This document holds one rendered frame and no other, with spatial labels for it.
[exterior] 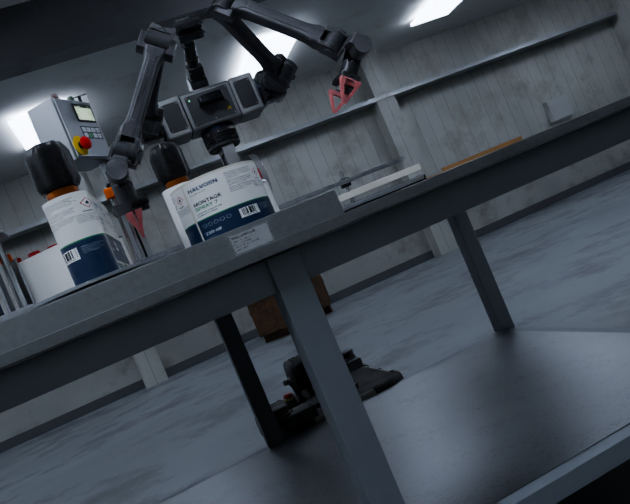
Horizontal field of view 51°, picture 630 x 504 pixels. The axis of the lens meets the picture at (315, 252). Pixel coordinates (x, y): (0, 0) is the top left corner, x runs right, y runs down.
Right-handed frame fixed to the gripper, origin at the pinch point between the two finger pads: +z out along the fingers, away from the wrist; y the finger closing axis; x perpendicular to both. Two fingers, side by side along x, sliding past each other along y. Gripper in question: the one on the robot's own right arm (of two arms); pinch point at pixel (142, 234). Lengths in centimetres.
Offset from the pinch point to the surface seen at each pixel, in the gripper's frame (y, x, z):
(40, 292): -30.0, -0.6, 4.7
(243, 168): 22, -50, 1
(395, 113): 433, 705, -121
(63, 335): -20, -79, 20
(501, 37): 671, 733, -181
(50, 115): -10.3, 6.2, -41.3
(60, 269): -22.9, -4.4, 1.4
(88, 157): -5.2, 9.6, -27.5
